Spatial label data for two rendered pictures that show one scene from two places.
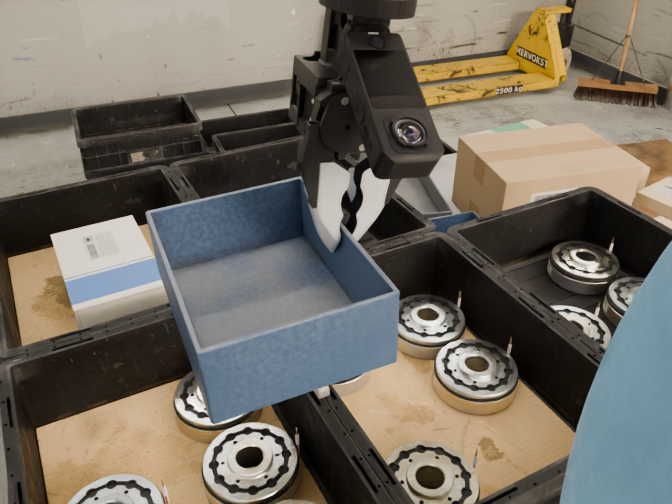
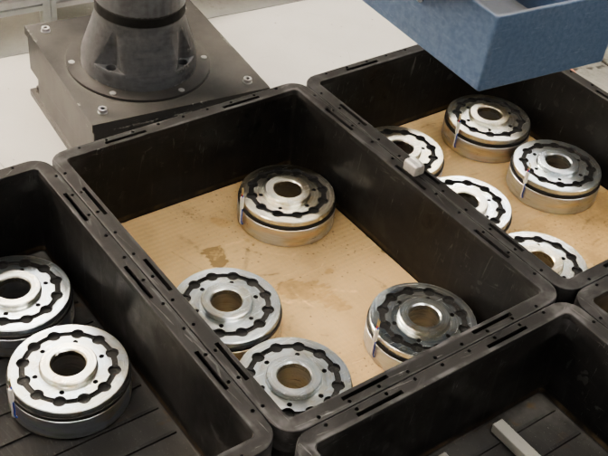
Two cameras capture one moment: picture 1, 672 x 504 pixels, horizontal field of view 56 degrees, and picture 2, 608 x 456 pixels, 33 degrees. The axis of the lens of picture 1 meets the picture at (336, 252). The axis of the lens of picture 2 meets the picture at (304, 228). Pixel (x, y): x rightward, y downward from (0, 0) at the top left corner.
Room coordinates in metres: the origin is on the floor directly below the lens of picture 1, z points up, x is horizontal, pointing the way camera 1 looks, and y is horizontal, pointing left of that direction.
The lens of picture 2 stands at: (1.25, -0.26, 1.51)
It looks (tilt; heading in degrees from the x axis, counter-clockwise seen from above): 39 degrees down; 167
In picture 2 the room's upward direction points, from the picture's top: 7 degrees clockwise
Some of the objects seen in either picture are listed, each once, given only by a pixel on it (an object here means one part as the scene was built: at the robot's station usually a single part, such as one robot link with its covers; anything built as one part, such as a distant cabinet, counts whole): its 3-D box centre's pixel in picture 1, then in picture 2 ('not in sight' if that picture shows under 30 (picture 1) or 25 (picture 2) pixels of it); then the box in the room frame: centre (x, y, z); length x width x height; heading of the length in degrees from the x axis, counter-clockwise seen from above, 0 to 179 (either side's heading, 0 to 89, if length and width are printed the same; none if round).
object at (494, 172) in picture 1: (540, 184); not in sight; (1.21, -0.44, 0.78); 0.30 x 0.22 x 0.16; 105
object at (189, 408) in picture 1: (217, 392); (537, 265); (0.53, 0.14, 0.86); 0.10 x 0.10 x 0.01
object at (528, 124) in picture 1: (504, 141); not in sight; (1.54, -0.44, 0.73); 0.24 x 0.06 x 0.06; 118
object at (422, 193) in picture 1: (390, 194); not in sight; (1.26, -0.12, 0.73); 0.27 x 0.20 x 0.05; 10
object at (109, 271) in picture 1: (112, 283); not in sight; (0.73, 0.32, 0.87); 0.20 x 0.12 x 0.09; 28
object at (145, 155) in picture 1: (146, 175); not in sight; (2.05, 0.68, 0.37); 0.40 x 0.30 x 0.45; 112
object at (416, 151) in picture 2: not in sight; (399, 149); (0.34, 0.04, 0.86); 0.05 x 0.05 x 0.01
